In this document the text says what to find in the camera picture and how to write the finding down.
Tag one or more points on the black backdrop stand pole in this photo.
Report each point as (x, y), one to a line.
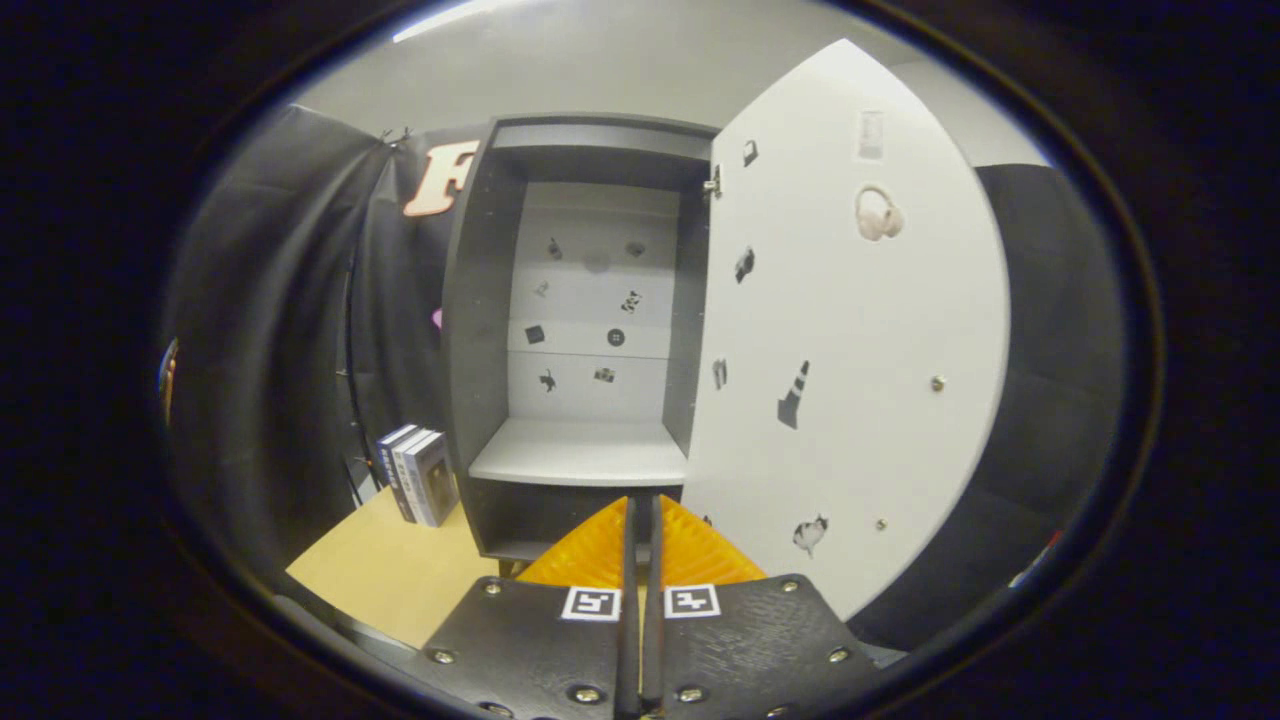
(350, 380)

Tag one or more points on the black backdrop cloth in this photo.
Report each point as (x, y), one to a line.
(260, 300)

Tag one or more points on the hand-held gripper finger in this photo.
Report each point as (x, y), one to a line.
(652, 650)
(627, 650)

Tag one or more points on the metal door hinge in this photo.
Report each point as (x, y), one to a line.
(712, 183)

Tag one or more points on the light grey cabinet door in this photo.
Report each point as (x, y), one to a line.
(870, 330)

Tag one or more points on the grey cabinet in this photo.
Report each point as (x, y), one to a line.
(480, 300)

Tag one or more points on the white cabinet shelf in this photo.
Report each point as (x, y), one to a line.
(580, 455)

